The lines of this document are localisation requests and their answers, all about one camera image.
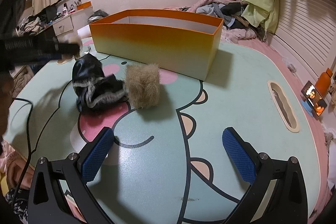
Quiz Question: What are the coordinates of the tan furry hair claw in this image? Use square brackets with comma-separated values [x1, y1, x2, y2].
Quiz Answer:
[125, 64, 160, 109]

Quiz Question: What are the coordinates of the white drawer cabinet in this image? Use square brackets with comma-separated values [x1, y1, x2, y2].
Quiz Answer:
[52, 6, 93, 36]

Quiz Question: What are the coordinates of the small orange box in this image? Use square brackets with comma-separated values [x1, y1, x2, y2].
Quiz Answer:
[77, 1, 92, 10]

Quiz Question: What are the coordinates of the smartphone on blue stand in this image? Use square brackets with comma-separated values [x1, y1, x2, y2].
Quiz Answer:
[301, 81, 327, 117]

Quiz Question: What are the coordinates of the orange water bottle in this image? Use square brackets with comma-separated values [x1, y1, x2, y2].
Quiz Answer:
[315, 68, 333, 98]

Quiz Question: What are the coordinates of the orange gradient storage box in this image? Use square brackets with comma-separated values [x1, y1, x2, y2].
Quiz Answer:
[89, 9, 223, 81]

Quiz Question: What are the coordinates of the lime green hanging garment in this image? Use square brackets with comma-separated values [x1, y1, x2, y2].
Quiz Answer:
[242, 0, 280, 34]

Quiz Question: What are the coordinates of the pile of clothes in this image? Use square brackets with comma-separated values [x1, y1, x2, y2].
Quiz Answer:
[183, 0, 266, 38]

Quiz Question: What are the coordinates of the black cable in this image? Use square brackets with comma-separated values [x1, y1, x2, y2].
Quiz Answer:
[10, 97, 36, 204]

